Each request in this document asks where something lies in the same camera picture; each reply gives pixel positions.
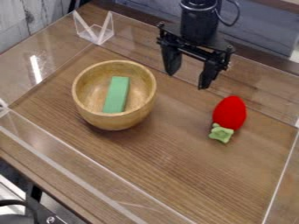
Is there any black metal table bracket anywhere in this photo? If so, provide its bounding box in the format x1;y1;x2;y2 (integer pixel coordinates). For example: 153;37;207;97
25;183;76;224

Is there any clear acrylic corner bracket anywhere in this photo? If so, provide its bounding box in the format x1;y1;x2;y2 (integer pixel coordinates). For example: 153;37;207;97
72;11;115;46

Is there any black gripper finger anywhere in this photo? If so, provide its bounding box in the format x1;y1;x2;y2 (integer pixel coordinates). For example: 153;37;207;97
199;59;220;89
161;45;183;76

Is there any clear acrylic table guard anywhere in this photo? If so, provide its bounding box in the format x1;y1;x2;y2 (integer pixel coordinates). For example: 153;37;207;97
0;16;299;224

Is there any red plush strawberry toy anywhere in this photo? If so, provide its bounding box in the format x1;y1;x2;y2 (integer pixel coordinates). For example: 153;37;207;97
209;95;247;144

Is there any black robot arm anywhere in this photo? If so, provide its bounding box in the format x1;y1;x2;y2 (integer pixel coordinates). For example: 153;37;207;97
156;0;240;89

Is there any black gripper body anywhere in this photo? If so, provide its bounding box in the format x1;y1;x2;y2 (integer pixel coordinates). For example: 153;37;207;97
156;0;236;70

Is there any black cable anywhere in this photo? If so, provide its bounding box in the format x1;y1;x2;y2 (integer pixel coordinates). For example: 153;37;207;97
0;199;38;224

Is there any green rectangular block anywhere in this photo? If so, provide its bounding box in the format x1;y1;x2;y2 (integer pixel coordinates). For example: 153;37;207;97
103;76;129;113

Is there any wooden bowl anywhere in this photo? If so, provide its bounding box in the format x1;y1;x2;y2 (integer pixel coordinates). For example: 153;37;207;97
71;59;156;130

